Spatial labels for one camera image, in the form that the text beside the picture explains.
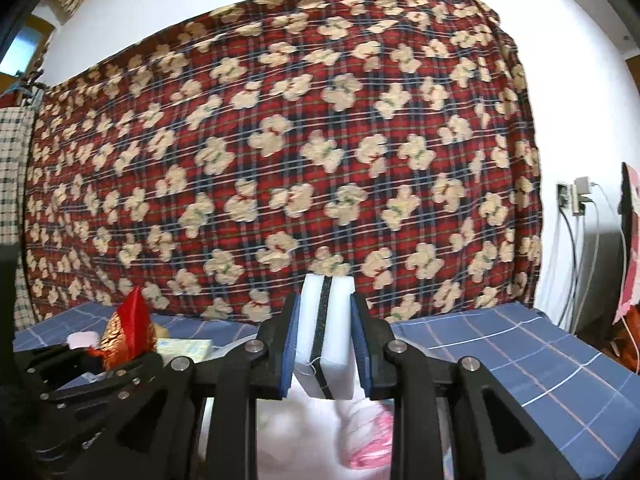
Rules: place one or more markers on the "pink plaid cloth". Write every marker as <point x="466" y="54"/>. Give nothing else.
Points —
<point x="370" y="435"/>

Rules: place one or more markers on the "blue plaid bedsheet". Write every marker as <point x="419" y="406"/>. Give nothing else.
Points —
<point x="500" y="360"/>

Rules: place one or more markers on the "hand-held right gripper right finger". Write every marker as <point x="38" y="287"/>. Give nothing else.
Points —
<point x="361" y="345"/>

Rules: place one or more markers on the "yellow patterned tissue box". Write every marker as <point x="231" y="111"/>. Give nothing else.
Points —
<point x="187" y="349"/>

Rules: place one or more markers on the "white sponge with black stripe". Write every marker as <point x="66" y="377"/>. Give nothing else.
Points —
<point x="327" y="320"/>

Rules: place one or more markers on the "white charger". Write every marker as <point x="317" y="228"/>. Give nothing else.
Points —
<point x="581" y="195"/>

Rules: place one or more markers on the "white green checkered cloth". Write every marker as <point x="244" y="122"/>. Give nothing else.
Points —
<point x="12" y="185"/>

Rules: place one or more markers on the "red cloth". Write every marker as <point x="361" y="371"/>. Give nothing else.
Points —
<point x="627" y="345"/>

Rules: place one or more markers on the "white fluffy cloth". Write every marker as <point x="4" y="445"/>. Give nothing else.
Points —
<point x="82" y="341"/>

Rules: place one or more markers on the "dark coat rack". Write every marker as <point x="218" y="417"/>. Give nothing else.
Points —
<point x="30" y="87"/>

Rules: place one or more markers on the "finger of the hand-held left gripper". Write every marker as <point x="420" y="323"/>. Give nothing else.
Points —
<point x="125" y="385"/>
<point x="50" y="365"/>

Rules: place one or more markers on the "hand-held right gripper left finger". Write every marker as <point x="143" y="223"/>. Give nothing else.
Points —
<point x="290" y="340"/>

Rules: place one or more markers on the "white towel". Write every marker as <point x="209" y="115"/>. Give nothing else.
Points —
<point x="300" y="435"/>

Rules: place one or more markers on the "red plaid bear-print blanket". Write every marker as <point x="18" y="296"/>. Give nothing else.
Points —
<point x="300" y="135"/>

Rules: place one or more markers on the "red gold embroidered pouch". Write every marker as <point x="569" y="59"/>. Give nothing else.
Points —
<point x="125" y="335"/>

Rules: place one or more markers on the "wall socket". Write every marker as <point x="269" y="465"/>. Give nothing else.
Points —
<point x="564" y="196"/>

